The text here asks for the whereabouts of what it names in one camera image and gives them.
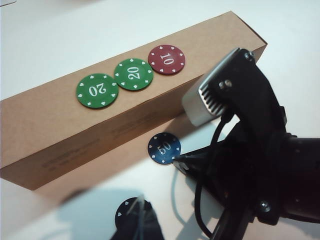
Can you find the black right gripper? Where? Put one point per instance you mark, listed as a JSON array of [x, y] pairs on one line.
[[250, 175]]

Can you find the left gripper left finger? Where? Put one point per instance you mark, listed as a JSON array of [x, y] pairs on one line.
[[132, 227]]

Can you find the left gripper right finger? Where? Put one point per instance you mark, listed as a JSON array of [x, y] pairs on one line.
[[151, 225]]

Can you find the blue 50 poker chip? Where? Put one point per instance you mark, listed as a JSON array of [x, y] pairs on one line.
[[160, 147]]

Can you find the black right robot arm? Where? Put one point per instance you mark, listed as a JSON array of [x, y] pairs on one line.
[[303, 180]]

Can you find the black 100 poker chip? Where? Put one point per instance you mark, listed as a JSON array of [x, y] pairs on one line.
[[122, 210]]

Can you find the red 10 poker chip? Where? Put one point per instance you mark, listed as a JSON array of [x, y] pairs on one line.
[[166, 60]]

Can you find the green 20 poker chip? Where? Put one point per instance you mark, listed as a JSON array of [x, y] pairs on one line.
[[133, 74], [97, 90]]

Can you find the brown cardboard box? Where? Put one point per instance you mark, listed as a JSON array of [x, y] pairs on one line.
[[50, 125]]

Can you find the black robot arm with camera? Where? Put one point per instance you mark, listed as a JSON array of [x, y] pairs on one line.
[[195, 107]]

